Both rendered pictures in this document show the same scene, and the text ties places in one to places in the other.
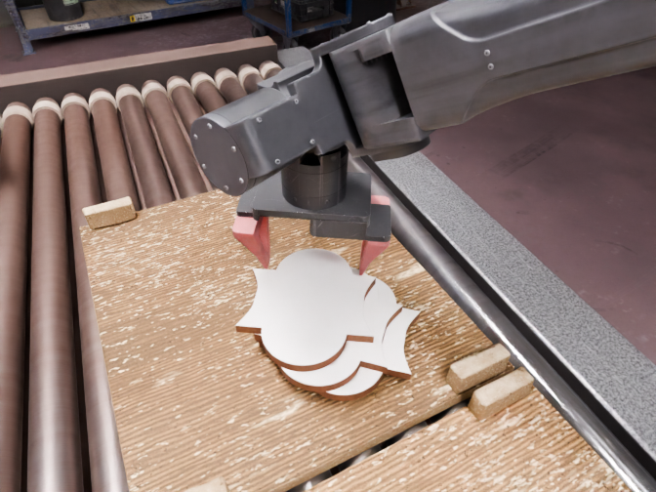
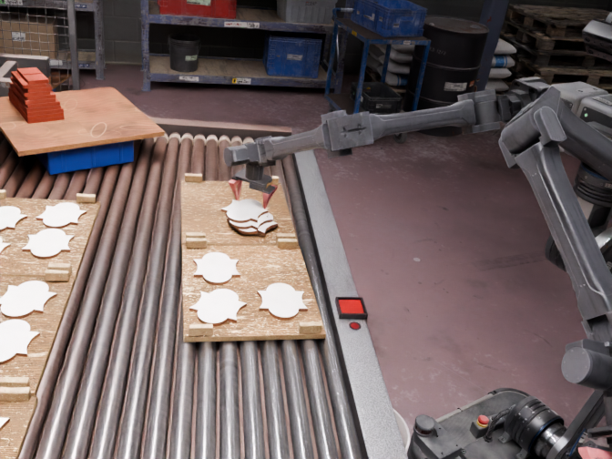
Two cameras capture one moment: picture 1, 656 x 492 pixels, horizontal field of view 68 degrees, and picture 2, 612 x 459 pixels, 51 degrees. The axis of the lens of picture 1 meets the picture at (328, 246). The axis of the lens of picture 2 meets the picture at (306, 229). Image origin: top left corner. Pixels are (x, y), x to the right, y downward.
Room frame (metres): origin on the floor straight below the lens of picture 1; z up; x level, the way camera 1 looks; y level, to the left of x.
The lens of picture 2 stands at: (-1.35, -0.58, 1.96)
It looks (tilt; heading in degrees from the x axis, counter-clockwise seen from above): 30 degrees down; 13
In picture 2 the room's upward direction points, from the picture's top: 8 degrees clockwise
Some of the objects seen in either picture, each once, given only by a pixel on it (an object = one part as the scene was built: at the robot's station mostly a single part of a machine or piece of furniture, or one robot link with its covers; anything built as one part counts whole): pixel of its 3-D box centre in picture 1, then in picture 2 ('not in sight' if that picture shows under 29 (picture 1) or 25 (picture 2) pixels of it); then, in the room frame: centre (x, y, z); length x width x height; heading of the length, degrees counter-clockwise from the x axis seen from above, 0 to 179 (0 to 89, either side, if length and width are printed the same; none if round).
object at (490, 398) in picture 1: (501, 392); (287, 243); (0.23, -0.15, 0.95); 0.06 x 0.02 x 0.03; 117
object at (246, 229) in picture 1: (278, 231); (242, 188); (0.36, 0.05, 1.03); 0.07 x 0.07 x 0.09; 85
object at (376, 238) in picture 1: (349, 236); (262, 194); (0.35, -0.02, 1.02); 0.07 x 0.07 x 0.09; 85
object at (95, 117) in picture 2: not in sight; (71, 117); (0.56, 0.80, 1.03); 0.50 x 0.50 x 0.02; 52
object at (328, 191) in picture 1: (313, 173); (254, 170); (0.35, 0.01, 1.10); 0.10 x 0.07 x 0.07; 85
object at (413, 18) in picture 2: not in sight; (388, 15); (3.74, 0.21, 0.96); 0.50 x 0.38 x 0.21; 45
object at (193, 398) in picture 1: (266, 291); (236, 211); (0.37, 0.07, 0.93); 0.41 x 0.35 x 0.02; 27
